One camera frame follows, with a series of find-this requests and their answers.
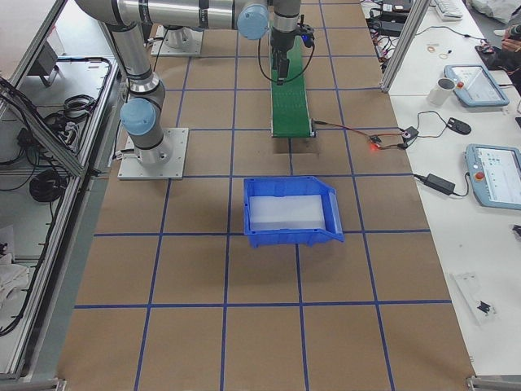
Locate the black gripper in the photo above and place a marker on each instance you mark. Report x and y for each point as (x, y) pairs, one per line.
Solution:
(280, 42)

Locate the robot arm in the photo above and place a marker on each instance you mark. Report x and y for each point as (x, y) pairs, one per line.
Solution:
(253, 19)

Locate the green conveyor belt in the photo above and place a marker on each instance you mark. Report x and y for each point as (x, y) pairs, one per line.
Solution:
(290, 112)

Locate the small sensor board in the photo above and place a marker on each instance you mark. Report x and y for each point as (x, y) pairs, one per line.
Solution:
(409, 135)

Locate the blue plastic bin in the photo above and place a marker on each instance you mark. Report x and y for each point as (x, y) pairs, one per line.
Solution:
(290, 210)

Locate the white mug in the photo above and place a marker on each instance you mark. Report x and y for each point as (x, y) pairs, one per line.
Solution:
(441, 91)

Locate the black computer mouse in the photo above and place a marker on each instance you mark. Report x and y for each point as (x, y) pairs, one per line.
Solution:
(458, 126)

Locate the blue teach pendant far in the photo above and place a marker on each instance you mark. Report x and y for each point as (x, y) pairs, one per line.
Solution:
(475, 86)

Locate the blue teach pendant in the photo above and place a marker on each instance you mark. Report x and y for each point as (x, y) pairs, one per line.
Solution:
(475, 86)
(495, 175)

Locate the black power adapter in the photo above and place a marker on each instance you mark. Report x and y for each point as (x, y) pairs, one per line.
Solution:
(439, 184)

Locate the blue teach pendant near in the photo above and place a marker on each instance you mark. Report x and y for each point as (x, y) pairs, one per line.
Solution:
(495, 175)

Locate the clear plastic bag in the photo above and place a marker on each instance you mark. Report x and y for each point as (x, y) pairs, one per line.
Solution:
(468, 285)

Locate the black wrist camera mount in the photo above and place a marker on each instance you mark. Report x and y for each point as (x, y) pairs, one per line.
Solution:
(306, 32)

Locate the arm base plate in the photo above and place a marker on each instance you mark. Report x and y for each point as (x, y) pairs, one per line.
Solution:
(163, 162)
(177, 42)

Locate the aluminium frame post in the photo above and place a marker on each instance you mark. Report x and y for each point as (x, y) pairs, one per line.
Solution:
(416, 15)

